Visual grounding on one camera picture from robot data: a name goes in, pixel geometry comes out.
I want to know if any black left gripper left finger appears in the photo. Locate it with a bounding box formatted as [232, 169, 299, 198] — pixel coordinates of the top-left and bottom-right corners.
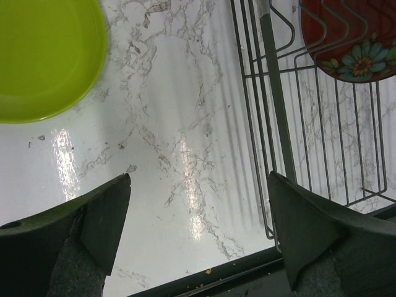
[1, 173, 131, 296]

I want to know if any black wire dish rack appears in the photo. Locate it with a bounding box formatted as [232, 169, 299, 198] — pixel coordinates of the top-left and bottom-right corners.
[231, 1, 395, 239]

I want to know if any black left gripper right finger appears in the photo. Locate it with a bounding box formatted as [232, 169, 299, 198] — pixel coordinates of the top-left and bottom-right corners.
[268, 171, 395, 296]

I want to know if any green plate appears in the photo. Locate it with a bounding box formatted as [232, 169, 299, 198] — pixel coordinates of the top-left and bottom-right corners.
[1, 1, 107, 124]

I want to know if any dark red plate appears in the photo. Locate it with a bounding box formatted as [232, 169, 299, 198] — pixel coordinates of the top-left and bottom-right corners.
[300, 1, 395, 83]

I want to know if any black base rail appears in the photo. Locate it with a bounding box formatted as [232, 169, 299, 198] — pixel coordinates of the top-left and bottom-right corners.
[134, 247, 295, 296]

